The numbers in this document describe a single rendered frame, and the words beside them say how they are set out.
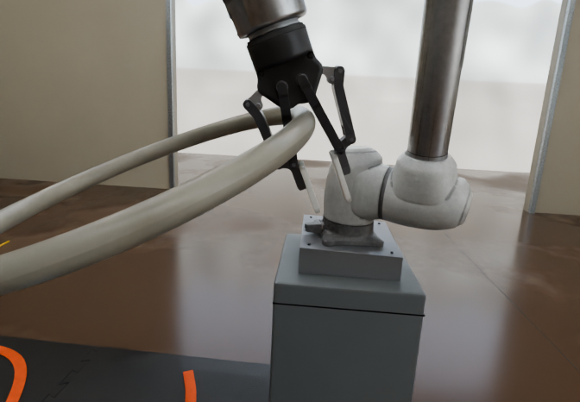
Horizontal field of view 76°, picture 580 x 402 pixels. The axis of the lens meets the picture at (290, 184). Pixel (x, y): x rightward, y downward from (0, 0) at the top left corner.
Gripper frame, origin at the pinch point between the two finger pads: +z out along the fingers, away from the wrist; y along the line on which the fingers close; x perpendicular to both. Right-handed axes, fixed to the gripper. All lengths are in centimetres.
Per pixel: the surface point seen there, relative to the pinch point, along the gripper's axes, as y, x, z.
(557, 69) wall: -320, -412, 104
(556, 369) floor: -84, -98, 171
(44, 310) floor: 177, -144, 69
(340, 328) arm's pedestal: 8, -34, 53
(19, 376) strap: 154, -88, 71
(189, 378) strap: 85, -88, 99
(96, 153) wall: 279, -474, 16
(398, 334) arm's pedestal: -6, -32, 59
